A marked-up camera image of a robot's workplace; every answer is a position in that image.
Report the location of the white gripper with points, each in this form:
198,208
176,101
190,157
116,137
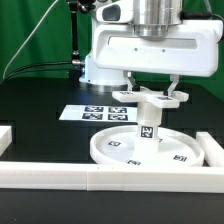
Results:
189,49

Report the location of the white cross-shaped table base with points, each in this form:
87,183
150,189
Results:
156,98

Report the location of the white round table top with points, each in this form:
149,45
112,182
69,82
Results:
115,146

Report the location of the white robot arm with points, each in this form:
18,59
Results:
150,36

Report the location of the white marker sheet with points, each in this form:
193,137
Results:
99,113

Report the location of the white right fence bar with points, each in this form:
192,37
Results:
214,153

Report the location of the white fence bar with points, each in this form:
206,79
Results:
5,138
214,153
93,177

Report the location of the white left fence bar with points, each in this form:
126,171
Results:
5,138

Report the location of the white front fence bar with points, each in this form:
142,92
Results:
93,177

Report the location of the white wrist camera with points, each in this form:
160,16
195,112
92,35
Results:
120,12

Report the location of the black camera stand pole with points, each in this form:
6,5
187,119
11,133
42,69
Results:
77,63

